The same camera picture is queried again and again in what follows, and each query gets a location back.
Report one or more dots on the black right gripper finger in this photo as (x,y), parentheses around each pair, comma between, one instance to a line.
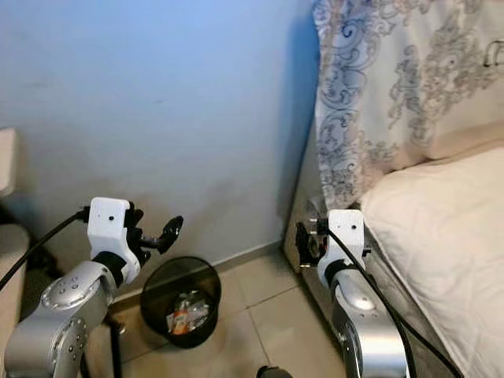
(302,242)

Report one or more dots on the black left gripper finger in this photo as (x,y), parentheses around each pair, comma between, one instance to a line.
(171,230)

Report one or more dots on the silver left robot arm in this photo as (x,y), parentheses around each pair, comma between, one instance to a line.
(59,331)

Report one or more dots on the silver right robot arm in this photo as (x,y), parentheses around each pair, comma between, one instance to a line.
(362,339)

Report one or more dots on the black mesh wastebasket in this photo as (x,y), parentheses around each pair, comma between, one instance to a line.
(201,276)

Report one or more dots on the crumpled plastic trash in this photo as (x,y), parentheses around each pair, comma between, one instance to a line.
(185,315)

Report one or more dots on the beige wooden desk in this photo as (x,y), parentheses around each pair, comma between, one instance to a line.
(12,260)

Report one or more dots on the black right robot leg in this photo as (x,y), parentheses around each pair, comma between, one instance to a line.
(274,372)

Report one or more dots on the beige padded bolster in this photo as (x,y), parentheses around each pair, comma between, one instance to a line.
(472,140)

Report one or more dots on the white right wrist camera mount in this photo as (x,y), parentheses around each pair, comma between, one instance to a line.
(345,232)

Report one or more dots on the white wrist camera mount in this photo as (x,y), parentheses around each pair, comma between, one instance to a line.
(109,224)
(345,232)

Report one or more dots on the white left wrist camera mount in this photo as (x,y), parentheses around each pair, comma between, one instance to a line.
(109,224)

